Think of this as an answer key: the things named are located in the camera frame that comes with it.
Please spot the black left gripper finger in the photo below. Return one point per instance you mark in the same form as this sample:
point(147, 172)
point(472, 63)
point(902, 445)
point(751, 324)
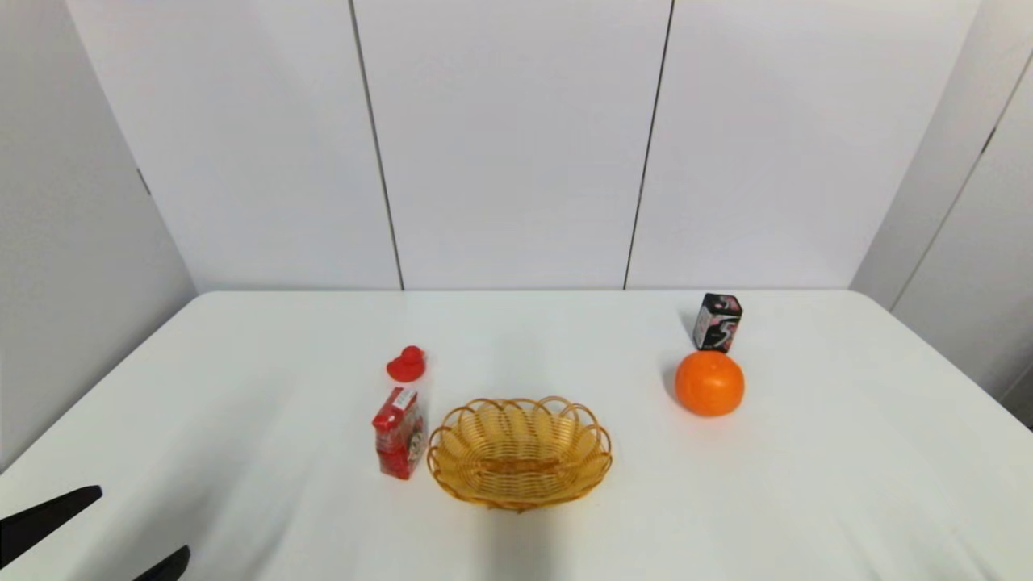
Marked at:
point(40, 518)
point(171, 568)

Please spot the red milk carton with cartoon face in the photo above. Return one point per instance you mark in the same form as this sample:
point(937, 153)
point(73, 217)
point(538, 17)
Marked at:
point(399, 433)

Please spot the red rubber duck toy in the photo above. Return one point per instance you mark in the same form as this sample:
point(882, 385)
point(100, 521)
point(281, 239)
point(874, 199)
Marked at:
point(406, 365)

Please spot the yellow woven wicker basket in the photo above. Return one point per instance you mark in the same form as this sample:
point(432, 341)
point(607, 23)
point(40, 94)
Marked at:
point(519, 453)

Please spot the orange fruit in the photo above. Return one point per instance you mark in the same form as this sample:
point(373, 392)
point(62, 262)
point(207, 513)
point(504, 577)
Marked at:
point(709, 384)

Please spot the black chewing gum box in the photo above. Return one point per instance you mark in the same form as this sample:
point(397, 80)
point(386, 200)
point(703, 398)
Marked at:
point(717, 323)

